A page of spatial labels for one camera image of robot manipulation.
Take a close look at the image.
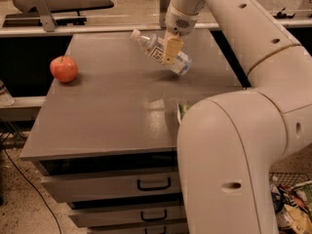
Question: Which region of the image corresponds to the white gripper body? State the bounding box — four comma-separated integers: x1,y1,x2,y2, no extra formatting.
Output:
165,4,199,36

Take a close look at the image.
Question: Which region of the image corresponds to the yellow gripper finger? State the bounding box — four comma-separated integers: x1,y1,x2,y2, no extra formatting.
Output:
163,32,183,64

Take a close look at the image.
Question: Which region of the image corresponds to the clear plastic water bottle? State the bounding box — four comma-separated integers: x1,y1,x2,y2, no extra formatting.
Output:
131,29,191,76

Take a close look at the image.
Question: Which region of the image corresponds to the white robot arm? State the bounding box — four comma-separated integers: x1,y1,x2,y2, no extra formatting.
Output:
166,0,312,234

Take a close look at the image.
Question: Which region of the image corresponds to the green Kettle chips bag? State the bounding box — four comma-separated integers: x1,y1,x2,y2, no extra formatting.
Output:
177,102,192,122

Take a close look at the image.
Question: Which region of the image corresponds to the red apple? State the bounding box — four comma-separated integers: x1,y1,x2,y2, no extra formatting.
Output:
50,56,78,83

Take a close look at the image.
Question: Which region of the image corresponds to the grey drawer cabinet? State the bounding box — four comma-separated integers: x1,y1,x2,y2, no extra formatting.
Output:
20,29,240,234

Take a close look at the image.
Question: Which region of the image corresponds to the yellow snack bag in basket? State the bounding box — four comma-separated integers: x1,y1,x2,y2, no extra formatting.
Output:
276,205,312,234

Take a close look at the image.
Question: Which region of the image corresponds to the middle metal bracket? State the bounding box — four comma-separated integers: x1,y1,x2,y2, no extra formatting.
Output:
159,0,170,28

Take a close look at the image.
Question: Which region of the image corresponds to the metal bracket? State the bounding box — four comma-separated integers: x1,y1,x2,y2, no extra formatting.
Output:
33,0,57,32
159,0,170,28

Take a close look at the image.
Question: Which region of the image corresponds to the top drawer black handle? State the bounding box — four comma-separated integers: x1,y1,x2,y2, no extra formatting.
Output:
136,177,172,192

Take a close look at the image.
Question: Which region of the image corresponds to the drawer black handle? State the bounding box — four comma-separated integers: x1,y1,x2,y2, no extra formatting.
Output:
136,177,172,192
144,226,167,234
140,210,168,222

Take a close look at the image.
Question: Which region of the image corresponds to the left metal bracket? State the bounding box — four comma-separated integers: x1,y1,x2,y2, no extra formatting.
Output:
33,0,57,32

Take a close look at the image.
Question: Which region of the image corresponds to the middle drawer black handle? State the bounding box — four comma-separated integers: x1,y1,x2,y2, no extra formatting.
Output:
140,210,168,222

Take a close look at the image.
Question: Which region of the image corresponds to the bottom drawer black handle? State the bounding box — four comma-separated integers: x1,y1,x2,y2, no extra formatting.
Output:
144,226,167,234

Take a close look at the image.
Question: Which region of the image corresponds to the wire basket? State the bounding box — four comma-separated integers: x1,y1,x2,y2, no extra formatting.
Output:
270,173,312,234

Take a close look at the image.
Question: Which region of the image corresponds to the black floor cable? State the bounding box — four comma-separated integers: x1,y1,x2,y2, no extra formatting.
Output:
0,143,62,234

